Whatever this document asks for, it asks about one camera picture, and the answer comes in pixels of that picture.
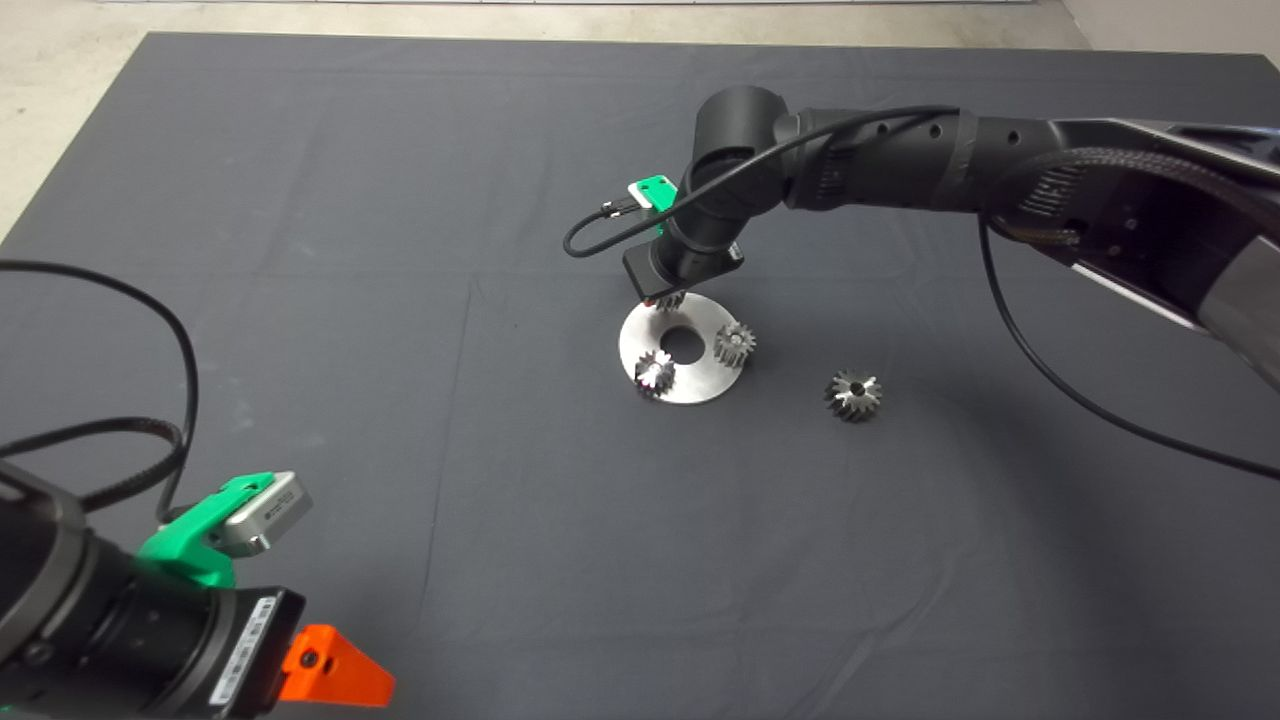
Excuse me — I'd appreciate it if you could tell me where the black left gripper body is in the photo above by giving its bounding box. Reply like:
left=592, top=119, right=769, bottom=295
left=190, top=586, right=306, bottom=720

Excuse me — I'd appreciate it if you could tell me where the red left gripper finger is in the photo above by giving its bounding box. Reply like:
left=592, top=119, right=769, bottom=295
left=277, top=623, right=395, bottom=708

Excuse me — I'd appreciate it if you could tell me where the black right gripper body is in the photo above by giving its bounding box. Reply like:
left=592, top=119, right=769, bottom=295
left=622, top=240, right=746, bottom=301

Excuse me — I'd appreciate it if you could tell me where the large steel gear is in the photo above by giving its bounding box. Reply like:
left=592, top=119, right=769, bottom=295
left=823, top=367, right=883, bottom=423

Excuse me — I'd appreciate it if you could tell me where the round metal plate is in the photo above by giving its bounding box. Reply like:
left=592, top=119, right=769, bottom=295
left=618, top=292, right=753, bottom=406

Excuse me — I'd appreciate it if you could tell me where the dark grey table cloth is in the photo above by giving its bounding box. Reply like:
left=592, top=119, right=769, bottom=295
left=0, top=33, right=1280, bottom=720

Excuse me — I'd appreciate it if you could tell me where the green right camera mount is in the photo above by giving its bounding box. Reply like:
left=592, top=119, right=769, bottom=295
left=626, top=174, right=681, bottom=223

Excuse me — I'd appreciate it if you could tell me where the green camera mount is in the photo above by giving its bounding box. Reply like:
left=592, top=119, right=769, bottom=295
left=135, top=472, right=276, bottom=591
left=626, top=174, right=681, bottom=223

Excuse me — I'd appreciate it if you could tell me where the green left camera mount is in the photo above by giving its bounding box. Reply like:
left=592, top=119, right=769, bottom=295
left=135, top=472, right=276, bottom=591

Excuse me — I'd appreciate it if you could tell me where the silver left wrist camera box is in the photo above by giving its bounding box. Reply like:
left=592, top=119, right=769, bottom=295
left=222, top=470, right=313, bottom=558

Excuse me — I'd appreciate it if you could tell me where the black braided left arm hose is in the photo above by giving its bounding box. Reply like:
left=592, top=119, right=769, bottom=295
left=0, top=417, right=189, bottom=513

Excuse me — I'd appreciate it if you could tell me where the black braided arm hose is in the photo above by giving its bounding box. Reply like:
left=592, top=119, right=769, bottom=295
left=985, top=147, right=1280, bottom=251
left=0, top=417, right=189, bottom=513

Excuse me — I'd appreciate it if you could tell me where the black left camera cable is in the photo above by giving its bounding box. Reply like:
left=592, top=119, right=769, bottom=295
left=0, top=260, right=199, bottom=526

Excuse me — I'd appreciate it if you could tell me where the black braided right arm hose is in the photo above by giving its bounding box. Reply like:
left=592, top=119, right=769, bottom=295
left=985, top=147, right=1280, bottom=251

